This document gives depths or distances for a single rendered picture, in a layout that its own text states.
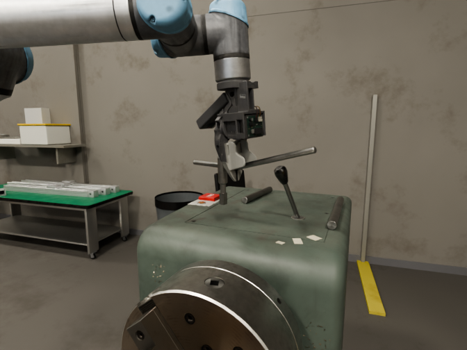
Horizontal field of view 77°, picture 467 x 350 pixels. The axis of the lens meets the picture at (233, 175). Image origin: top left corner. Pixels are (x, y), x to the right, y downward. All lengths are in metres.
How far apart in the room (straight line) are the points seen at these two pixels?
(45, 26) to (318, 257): 0.60
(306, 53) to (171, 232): 2.98
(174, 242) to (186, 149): 3.12
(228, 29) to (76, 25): 0.26
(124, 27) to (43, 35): 0.13
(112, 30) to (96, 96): 4.02
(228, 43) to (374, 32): 2.99
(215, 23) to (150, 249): 0.51
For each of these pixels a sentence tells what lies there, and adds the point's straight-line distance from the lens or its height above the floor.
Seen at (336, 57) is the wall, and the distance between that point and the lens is 3.47.
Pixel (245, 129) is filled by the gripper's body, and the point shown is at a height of 1.49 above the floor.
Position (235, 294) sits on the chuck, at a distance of 0.51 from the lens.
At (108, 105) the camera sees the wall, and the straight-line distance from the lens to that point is 4.41.
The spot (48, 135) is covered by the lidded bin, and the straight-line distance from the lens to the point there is 4.49.
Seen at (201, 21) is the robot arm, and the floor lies 1.70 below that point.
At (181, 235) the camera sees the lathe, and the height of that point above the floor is 1.25.
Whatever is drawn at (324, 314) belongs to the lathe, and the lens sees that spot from 0.62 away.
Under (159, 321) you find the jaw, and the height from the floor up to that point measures 1.18.
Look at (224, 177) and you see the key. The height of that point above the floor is 1.38.
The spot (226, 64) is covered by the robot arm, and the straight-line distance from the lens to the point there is 0.61.
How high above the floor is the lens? 1.49
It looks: 9 degrees down
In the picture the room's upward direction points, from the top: straight up
